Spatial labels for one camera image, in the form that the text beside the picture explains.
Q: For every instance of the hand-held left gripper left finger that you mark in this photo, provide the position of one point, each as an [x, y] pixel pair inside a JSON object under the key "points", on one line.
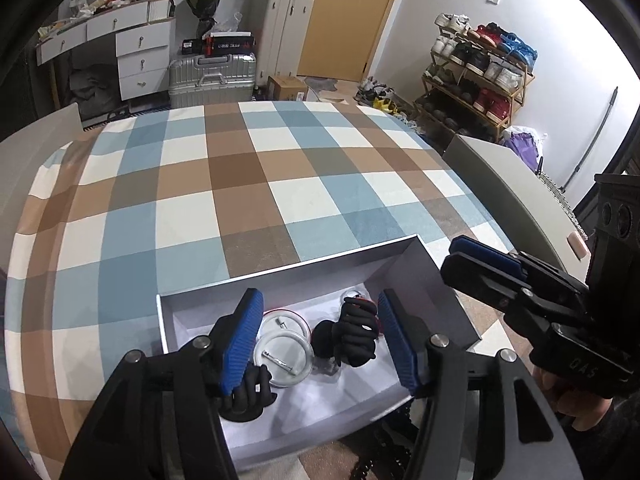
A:
{"points": [[242, 345]]}

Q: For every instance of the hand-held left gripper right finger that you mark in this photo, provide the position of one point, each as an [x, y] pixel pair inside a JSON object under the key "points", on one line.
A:
{"points": [[400, 340]]}

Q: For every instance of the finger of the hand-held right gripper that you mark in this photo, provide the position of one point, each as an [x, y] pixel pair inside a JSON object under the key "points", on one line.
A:
{"points": [[480, 249], [480, 277]]}

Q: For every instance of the small red accessory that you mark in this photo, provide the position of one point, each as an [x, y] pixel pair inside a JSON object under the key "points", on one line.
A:
{"points": [[377, 317]]}

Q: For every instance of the black hair claw clip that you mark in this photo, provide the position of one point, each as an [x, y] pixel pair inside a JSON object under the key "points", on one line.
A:
{"points": [[356, 335], [250, 397]]}

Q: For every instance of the white round pin badge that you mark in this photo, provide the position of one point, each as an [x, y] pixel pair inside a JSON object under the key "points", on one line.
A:
{"points": [[285, 360]]}

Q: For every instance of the black scrunchie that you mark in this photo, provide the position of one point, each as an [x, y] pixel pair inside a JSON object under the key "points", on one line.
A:
{"points": [[325, 338]]}

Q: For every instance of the small clear hair clip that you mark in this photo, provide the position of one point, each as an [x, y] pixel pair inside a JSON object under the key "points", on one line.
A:
{"points": [[328, 368]]}

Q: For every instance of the white cardboard box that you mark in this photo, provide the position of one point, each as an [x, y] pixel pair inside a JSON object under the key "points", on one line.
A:
{"points": [[320, 410]]}

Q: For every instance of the person's right forearm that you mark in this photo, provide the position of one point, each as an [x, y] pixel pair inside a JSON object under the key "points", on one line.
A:
{"points": [[610, 445]]}

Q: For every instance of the person's right hand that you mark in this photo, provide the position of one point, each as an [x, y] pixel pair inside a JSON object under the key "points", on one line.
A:
{"points": [[567, 400]]}

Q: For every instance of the purple bag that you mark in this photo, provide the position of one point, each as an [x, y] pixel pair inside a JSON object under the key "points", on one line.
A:
{"points": [[525, 147]]}

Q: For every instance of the wooden shoe rack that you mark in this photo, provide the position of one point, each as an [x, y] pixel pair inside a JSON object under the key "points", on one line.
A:
{"points": [[520, 95]]}

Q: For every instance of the checkered blue brown cloth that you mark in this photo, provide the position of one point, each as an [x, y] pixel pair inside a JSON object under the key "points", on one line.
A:
{"points": [[225, 185]]}

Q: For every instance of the grey leaning pole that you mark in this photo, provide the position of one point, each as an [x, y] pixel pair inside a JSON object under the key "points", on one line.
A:
{"points": [[597, 130]]}

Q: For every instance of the pile of shoes on floor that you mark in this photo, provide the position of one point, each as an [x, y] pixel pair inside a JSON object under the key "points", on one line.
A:
{"points": [[382, 97]]}

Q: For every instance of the rows of shoes on rack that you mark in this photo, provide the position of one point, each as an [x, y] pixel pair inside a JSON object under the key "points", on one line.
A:
{"points": [[480, 60]]}

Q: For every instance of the brown cardboard box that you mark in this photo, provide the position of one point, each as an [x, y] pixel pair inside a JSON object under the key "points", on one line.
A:
{"points": [[287, 88]]}

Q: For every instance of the wooden door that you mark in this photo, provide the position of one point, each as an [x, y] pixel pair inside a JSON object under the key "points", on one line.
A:
{"points": [[345, 25]]}

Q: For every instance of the silver ribbed suitcase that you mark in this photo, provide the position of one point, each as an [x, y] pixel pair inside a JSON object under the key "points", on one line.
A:
{"points": [[210, 82]]}

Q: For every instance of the white upright suitcase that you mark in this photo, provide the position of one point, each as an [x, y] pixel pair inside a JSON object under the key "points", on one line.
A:
{"points": [[280, 35]]}

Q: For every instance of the black box with red stripe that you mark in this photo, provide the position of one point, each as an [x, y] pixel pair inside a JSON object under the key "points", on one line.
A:
{"points": [[230, 44]]}

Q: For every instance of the small black box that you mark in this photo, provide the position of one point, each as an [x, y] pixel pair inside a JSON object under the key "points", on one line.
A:
{"points": [[192, 47]]}

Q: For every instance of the white dressing desk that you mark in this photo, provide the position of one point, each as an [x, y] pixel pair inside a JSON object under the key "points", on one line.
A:
{"points": [[142, 55]]}

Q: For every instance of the clear plastic bag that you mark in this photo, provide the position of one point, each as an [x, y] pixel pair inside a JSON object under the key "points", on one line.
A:
{"points": [[231, 21]]}

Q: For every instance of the black wrapped bouquet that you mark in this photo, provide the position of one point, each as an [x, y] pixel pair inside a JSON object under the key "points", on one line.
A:
{"points": [[202, 5]]}

